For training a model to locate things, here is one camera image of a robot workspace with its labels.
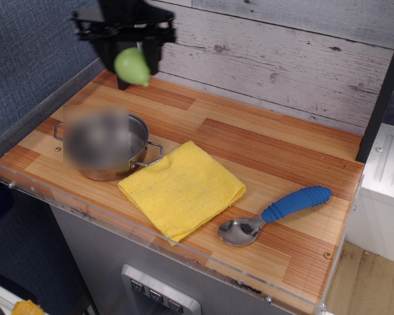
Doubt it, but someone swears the silver dispenser button panel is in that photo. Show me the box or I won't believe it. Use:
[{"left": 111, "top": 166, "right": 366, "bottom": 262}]
[{"left": 121, "top": 264, "right": 202, "bottom": 314}]

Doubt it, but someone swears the stainless steel pot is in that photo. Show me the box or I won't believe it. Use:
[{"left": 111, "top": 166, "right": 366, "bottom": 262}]
[{"left": 53, "top": 110, "right": 164, "bottom": 181}]

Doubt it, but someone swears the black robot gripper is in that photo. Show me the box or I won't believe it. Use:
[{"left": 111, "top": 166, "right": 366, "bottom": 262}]
[{"left": 70, "top": 1, "right": 176, "bottom": 75}]

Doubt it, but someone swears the blue-handled metal spoon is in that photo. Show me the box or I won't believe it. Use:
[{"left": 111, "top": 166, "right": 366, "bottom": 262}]
[{"left": 217, "top": 186, "right": 332, "bottom": 246}]

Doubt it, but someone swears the yellow folded cloth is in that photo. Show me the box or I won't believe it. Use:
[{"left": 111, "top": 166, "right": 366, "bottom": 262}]
[{"left": 118, "top": 141, "right": 246, "bottom": 242}]

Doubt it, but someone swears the white cabinet with metal top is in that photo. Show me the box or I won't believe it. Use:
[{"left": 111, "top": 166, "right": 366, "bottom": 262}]
[{"left": 346, "top": 123, "right": 394, "bottom": 261}]

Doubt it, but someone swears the clear acrylic table guard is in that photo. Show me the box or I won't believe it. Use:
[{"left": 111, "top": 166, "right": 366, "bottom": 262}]
[{"left": 0, "top": 71, "right": 363, "bottom": 314}]

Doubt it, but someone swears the green pear-shaped toy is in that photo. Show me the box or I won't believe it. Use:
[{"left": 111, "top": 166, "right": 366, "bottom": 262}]
[{"left": 114, "top": 47, "right": 150, "bottom": 87}]

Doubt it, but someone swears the black vertical post right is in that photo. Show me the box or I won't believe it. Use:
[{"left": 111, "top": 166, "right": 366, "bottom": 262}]
[{"left": 355, "top": 53, "right": 394, "bottom": 163}]

